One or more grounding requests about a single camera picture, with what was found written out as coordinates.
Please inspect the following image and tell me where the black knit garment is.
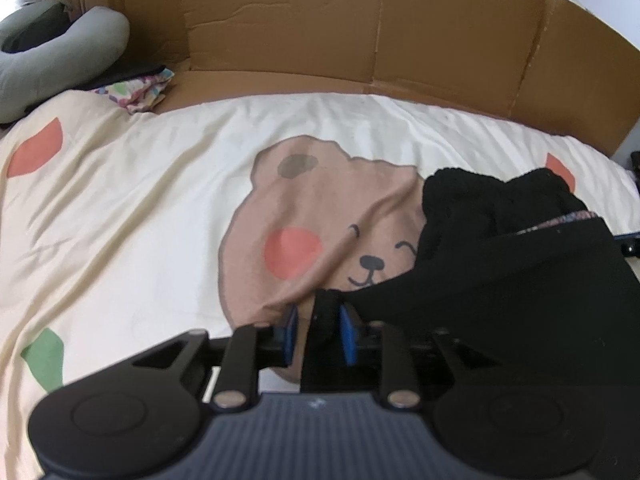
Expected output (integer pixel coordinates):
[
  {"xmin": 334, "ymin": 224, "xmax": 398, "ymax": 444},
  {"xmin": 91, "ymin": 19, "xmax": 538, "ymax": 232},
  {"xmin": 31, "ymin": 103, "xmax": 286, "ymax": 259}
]
[{"xmin": 302, "ymin": 169, "xmax": 639, "ymax": 403}]

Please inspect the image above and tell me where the cream bear print duvet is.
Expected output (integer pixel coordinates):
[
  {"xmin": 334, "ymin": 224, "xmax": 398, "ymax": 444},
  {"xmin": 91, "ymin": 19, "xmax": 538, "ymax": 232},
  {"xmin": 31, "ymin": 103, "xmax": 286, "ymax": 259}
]
[{"xmin": 1, "ymin": 91, "xmax": 639, "ymax": 479}]

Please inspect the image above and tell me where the small colourful patterned cloth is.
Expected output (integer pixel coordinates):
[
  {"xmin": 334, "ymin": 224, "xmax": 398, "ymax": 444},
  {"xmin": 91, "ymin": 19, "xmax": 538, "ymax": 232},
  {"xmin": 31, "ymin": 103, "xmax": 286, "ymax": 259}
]
[{"xmin": 93, "ymin": 68, "xmax": 175, "ymax": 114}]

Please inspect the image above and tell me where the grey neck pillow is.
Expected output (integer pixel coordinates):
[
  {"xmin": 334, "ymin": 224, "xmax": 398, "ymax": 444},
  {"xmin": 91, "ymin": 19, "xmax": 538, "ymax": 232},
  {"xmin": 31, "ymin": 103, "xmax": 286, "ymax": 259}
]
[{"xmin": 1, "ymin": 0, "xmax": 130, "ymax": 125}]

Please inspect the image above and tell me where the brown cardboard sheet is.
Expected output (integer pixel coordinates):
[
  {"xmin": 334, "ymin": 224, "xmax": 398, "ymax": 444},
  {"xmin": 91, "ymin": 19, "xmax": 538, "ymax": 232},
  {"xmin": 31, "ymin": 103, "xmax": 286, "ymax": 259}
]
[{"xmin": 67, "ymin": 0, "xmax": 639, "ymax": 154}]

